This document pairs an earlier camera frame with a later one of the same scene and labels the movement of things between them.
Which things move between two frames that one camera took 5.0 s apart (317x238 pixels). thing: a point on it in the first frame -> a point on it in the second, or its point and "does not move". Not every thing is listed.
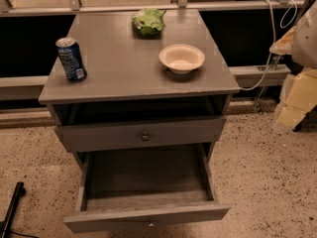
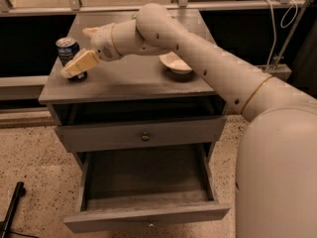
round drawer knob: (145, 137) does not move
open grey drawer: (137, 185) does not move
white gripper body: (305, 44) -> (102, 44)
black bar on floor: (6, 224) does not move
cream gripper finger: (299, 95) -> (85, 59)
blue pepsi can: (72, 59) does not move
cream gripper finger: (284, 45) -> (91, 32)
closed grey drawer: (183, 132) does not move
